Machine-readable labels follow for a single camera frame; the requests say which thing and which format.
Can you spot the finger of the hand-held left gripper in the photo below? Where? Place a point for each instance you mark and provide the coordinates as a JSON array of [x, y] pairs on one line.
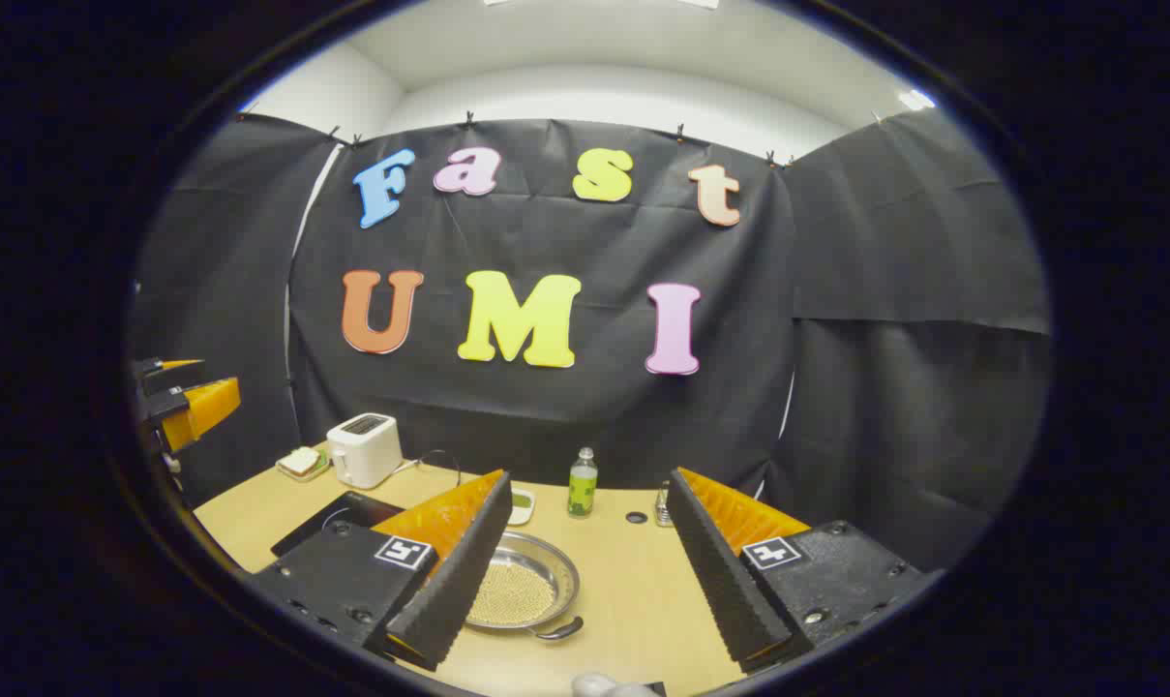
[[173, 376], [207, 411]]

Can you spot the stainless steel pot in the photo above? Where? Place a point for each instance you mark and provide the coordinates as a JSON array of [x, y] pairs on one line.
[[551, 557]]

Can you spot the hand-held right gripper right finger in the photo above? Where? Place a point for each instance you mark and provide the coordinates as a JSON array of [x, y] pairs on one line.
[[730, 581]]

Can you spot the bread slice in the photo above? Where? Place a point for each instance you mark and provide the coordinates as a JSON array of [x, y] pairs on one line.
[[301, 461]]

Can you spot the white divided dish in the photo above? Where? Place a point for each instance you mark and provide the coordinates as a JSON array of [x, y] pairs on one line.
[[523, 508]]

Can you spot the black induction cooktop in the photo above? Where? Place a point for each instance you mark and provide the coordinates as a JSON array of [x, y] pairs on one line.
[[352, 510]]

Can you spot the white toaster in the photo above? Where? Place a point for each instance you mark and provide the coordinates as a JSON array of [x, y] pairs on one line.
[[362, 455]]

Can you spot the pile of soybeans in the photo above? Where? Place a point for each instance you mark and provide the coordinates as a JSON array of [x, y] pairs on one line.
[[512, 595]]

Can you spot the green label drink bottle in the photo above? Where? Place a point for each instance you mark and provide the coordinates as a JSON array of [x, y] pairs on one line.
[[583, 489]]

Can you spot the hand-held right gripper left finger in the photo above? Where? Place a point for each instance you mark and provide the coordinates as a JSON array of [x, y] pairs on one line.
[[459, 581]]

